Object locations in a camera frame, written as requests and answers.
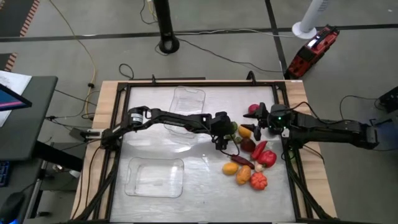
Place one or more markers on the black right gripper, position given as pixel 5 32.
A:
pixel 275 123

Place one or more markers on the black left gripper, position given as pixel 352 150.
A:
pixel 222 124

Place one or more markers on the green oval fruit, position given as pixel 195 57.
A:
pixel 238 139

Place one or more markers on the yellow lemon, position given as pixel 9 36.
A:
pixel 244 132

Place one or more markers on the dark red round fruit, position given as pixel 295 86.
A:
pixel 247 145

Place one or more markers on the orange round fruit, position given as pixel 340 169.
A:
pixel 230 168

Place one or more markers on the red bell pepper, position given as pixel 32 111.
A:
pixel 267 158

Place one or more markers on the orange bell pepper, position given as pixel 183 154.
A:
pixel 243 175

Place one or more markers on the white garlic bulb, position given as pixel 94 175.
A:
pixel 258 167

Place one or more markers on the orange pumpkin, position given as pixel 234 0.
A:
pixel 258 181

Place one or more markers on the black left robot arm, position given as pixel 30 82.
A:
pixel 174 118

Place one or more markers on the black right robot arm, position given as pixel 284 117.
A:
pixel 326 127

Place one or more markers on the clear plastic basket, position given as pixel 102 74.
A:
pixel 186 99
pixel 154 177

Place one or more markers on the glossy white work surface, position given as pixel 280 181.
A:
pixel 202 199

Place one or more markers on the red tool case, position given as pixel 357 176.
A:
pixel 312 51

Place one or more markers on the white tower fan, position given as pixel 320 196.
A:
pixel 311 18

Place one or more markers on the black equipment box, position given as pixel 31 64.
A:
pixel 390 99

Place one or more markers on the black pole stand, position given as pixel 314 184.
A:
pixel 164 21

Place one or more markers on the grey power adapter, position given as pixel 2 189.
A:
pixel 79 133

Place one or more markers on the black desk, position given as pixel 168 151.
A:
pixel 28 124

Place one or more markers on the computer monitor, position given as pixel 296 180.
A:
pixel 11 101

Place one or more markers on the white paper sheet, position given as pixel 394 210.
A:
pixel 14 81

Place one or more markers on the black computer mouse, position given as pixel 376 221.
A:
pixel 12 205

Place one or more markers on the black keyboard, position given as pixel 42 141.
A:
pixel 3 172

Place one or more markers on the black mat orange stripes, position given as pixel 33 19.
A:
pixel 7 60
pixel 15 15

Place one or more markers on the black frame bracket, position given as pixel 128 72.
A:
pixel 251 76
pixel 153 78

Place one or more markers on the black aluminium table frame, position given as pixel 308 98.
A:
pixel 202 84

